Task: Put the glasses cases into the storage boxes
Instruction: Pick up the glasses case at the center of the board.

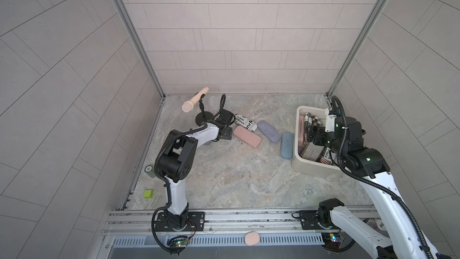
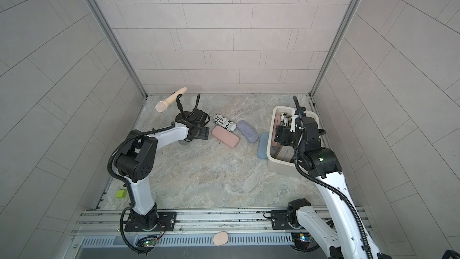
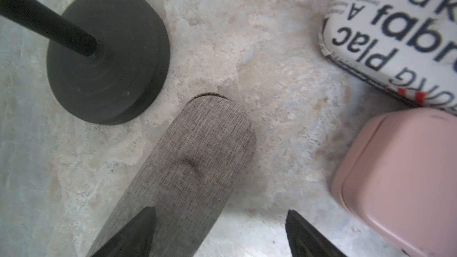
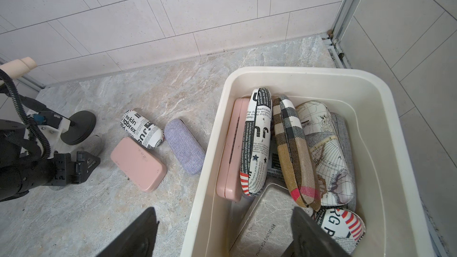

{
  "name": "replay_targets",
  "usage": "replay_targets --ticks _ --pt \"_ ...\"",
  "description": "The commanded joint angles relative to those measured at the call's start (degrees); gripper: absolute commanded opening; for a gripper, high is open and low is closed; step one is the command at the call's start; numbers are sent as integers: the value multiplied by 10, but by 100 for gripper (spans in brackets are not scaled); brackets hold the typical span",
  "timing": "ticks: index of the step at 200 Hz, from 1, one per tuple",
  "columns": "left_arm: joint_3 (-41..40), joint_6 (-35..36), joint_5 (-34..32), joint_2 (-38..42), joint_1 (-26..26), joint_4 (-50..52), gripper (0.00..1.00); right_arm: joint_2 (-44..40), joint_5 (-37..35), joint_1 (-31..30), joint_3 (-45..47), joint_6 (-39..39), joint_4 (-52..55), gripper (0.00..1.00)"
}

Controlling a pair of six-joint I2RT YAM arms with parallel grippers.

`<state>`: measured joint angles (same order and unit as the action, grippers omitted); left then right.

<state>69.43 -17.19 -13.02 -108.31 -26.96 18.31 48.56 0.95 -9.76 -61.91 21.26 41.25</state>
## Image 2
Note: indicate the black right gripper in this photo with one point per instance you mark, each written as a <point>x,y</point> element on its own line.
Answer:
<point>286,130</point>

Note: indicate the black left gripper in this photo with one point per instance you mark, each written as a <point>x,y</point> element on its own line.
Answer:
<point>205,133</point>

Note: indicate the brown plaid glasses case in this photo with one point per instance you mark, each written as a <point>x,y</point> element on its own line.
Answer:
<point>285,154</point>

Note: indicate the pink glasses case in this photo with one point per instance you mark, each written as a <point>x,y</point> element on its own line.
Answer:
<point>277,120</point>
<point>225,136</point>

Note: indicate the cream plastic storage box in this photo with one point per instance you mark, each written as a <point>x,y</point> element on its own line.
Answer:
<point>273,164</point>

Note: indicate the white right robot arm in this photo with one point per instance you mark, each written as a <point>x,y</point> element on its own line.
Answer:
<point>347,238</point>

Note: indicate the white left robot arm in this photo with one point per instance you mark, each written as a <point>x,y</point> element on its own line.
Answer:
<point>132,161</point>

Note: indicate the black microphone stand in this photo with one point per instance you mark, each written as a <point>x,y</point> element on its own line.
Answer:
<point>179,109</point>

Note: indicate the beige microphone head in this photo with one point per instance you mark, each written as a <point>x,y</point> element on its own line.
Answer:
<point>163,105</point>

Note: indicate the green small block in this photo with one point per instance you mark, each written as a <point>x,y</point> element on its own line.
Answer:
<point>121,194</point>

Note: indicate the right circuit board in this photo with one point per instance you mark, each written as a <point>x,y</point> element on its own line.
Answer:
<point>303,242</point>

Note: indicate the circuit board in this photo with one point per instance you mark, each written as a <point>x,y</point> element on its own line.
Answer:
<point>147,242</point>
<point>303,242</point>

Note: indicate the pink oval eraser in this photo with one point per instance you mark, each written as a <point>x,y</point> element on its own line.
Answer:
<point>221,238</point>

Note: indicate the left circuit board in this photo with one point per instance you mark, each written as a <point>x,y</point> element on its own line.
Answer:
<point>147,242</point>

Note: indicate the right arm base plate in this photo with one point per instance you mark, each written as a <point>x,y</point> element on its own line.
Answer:
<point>280,220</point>

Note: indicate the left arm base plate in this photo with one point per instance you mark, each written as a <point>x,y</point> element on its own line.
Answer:
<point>153,221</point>

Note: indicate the aluminium rail frame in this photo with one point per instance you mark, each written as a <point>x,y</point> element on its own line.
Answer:
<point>188,221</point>

